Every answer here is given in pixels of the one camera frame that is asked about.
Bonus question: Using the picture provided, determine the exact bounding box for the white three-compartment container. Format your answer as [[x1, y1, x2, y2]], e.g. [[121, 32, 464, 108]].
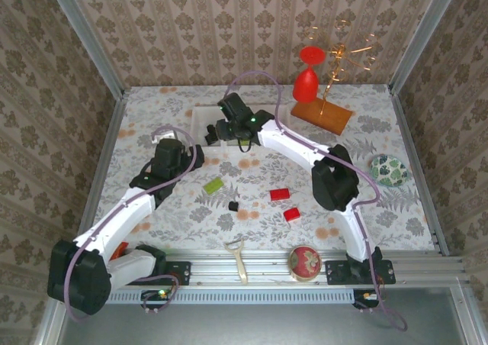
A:
[[191, 104, 293, 155]]

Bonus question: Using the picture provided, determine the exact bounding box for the green lego brick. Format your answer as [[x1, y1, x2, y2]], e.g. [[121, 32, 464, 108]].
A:
[[203, 177, 225, 195]]

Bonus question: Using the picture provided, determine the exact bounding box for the red upturned goblet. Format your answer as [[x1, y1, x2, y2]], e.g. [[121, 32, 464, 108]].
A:
[[292, 46, 326, 105]]

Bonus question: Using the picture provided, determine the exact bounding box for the red crinkled packet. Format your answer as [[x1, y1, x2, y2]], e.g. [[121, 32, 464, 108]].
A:
[[110, 241, 130, 262]]

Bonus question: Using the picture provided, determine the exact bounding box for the orange wooden base board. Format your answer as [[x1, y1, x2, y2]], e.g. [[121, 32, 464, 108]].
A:
[[291, 96, 352, 136]]

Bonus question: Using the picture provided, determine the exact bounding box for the floral patterned table cover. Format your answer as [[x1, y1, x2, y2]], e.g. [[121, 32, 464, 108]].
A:
[[93, 84, 439, 253]]

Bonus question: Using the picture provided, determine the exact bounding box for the cream bottle opener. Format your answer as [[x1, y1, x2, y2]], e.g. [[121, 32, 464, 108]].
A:
[[223, 240, 249, 285]]

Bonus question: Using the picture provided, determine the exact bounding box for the round red floral tin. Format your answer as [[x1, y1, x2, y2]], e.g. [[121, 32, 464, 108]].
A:
[[287, 244, 323, 283]]

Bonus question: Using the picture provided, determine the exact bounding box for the green leaf patterned bowl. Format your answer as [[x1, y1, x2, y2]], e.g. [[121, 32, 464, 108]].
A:
[[369, 153, 411, 189]]

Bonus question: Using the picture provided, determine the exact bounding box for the grey metal sheet panel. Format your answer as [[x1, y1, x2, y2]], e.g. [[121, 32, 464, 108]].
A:
[[56, 302, 470, 345]]

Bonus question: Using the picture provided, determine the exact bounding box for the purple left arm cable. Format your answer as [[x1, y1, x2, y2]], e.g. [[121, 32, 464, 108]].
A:
[[63, 126, 199, 323]]

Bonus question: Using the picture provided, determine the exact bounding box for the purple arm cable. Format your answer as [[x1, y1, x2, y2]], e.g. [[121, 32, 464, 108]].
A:
[[224, 71, 409, 330], [63, 126, 199, 323]]

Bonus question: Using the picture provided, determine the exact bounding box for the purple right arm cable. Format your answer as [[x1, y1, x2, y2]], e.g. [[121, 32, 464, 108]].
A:
[[224, 71, 409, 330]]

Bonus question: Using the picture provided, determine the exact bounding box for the aluminium table side rail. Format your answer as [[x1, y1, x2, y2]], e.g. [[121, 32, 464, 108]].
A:
[[388, 85, 451, 256], [75, 92, 129, 243]]

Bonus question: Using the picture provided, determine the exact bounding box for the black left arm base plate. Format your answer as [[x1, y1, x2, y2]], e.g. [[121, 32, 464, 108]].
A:
[[123, 260, 191, 286]]

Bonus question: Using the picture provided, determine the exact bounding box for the gold wire tree ornament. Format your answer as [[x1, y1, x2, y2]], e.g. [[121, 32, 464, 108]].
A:
[[304, 18, 380, 115]]

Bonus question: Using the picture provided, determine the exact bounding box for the aluminium mounting rail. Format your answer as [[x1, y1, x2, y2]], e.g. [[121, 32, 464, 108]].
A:
[[56, 250, 468, 287]]

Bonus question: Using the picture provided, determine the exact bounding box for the grey slotted cable duct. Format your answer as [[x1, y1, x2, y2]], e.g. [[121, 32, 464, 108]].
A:
[[106, 288, 355, 305]]

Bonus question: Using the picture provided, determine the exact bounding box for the aluminium corner post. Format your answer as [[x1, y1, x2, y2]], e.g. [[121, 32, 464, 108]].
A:
[[43, 0, 125, 100], [388, 0, 466, 94]]

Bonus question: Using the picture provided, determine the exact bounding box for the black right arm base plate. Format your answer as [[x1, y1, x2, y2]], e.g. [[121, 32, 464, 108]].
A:
[[326, 260, 397, 285]]

